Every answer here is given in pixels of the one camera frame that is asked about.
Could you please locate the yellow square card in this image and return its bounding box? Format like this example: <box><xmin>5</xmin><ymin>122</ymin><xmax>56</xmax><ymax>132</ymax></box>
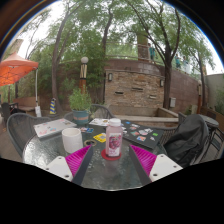
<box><xmin>93</xmin><ymin>132</ymin><xmax>108</xmax><ymax>143</ymax></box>

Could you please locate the person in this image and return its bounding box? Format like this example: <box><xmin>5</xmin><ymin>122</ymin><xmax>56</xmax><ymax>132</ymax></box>
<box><xmin>182</xmin><ymin>56</ymin><xmax>192</xmax><ymax>74</ymax></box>
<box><xmin>174</xmin><ymin>54</ymin><xmax>183</xmax><ymax>69</ymax></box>

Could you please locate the globe lamp post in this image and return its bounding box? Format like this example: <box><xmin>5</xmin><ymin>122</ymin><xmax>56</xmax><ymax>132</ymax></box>
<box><xmin>79</xmin><ymin>56</ymin><xmax>90</xmax><ymax>94</ymax></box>

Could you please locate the purple juice bottle white cap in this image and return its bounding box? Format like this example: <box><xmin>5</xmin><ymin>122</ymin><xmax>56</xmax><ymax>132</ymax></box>
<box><xmin>105</xmin><ymin>117</ymin><xmax>124</xmax><ymax>158</ymax></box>

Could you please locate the group of dark patio chairs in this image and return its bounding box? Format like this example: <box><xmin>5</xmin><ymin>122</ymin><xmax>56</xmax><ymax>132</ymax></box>
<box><xmin>0</xmin><ymin>101</ymin><xmax>21</xmax><ymax>123</ymax></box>

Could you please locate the orange canopy tent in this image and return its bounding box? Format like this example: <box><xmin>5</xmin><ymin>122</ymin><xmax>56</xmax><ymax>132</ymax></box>
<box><xmin>0</xmin><ymin>52</ymin><xmax>40</xmax><ymax>88</ymax></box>

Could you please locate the small dark printed card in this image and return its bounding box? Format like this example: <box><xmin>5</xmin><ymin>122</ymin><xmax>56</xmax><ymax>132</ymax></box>
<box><xmin>79</xmin><ymin>126</ymin><xmax>95</xmax><ymax>134</ymax></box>

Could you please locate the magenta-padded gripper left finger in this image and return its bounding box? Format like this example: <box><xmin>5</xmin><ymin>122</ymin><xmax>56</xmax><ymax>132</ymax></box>
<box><xmin>44</xmin><ymin>144</ymin><xmax>94</xmax><ymax>187</ymax></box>

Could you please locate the potted green plant blue pot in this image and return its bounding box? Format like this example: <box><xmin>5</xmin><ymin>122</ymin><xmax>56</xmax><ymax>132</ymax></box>
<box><xmin>68</xmin><ymin>87</ymin><xmax>93</xmax><ymax>126</ymax></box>

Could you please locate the white ceramic cup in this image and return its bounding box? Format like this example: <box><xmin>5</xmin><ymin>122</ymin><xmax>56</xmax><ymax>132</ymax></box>
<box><xmin>61</xmin><ymin>127</ymin><xmax>84</xmax><ymax>154</ymax></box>

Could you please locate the round patio table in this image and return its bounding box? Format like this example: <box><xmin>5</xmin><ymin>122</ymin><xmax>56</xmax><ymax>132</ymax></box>
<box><xmin>199</xmin><ymin>114</ymin><xmax>221</xmax><ymax>129</ymax></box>

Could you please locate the blue yellow striped bollard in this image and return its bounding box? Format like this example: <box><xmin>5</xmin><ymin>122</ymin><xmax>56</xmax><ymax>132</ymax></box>
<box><xmin>49</xmin><ymin>97</ymin><xmax>58</xmax><ymax>115</ymax></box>

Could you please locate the tape ring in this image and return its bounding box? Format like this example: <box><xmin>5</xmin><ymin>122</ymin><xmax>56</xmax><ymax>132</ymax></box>
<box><xmin>83</xmin><ymin>139</ymin><xmax>98</xmax><ymax>148</ymax></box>

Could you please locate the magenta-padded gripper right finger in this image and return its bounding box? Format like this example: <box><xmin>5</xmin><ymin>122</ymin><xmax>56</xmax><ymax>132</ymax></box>
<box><xmin>128</xmin><ymin>143</ymin><xmax>184</xmax><ymax>187</ymax></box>

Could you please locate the white printed paper sheet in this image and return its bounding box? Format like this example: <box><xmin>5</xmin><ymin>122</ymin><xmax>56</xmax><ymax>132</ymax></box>
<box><xmin>89</xmin><ymin>117</ymin><xmax>110</xmax><ymax>128</ymax></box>

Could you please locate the black backpack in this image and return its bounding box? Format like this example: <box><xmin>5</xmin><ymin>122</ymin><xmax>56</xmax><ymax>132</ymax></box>
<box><xmin>163</xmin><ymin>113</ymin><xmax>210</xmax><ymax>168</ymax></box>

